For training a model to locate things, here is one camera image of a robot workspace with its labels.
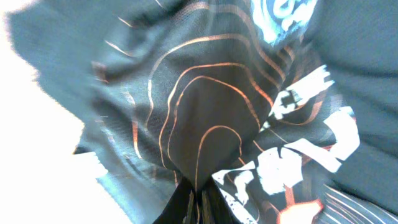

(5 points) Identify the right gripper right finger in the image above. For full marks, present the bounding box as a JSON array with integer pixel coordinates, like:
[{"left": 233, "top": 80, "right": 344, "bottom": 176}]
[{"left": 198, "top": 179, "right": 240, "bottom": 224}]

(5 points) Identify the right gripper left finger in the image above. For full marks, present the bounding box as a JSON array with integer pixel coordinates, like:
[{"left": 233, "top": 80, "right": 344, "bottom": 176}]
[{"left": 154, "top": 177, "right": 197, "bottom": 224}]

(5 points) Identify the black orange-patterned cycling jersey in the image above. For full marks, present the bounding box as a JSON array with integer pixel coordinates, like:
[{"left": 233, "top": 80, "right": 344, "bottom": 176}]
[{"left": 9, "top": 0, "right": 397, "bottom": 223}]

